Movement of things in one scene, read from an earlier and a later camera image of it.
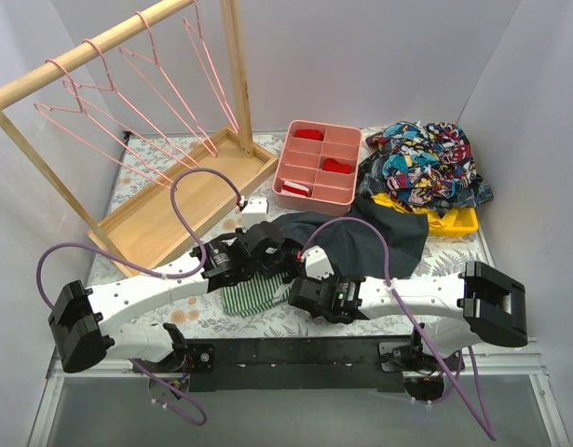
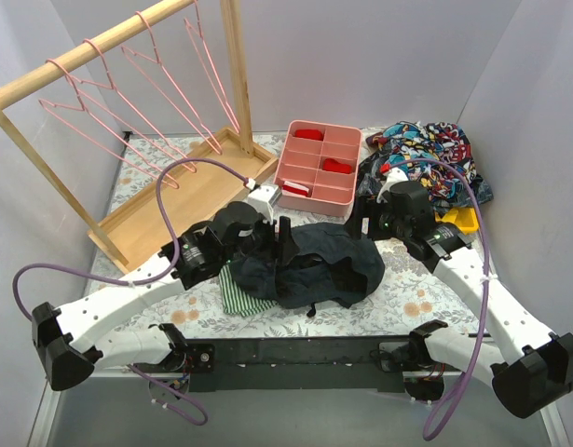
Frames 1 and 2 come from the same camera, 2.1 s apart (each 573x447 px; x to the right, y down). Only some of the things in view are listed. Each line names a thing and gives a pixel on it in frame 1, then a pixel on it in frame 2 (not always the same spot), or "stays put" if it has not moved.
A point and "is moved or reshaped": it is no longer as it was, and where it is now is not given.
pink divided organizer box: (319, 168) stays put
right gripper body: (303, 292) → (363, 221)
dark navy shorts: (365, 238) is moved or reshaped
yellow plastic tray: (455, 221) stays put
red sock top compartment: (307, 133) stays put
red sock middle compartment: (332, 166) stays put
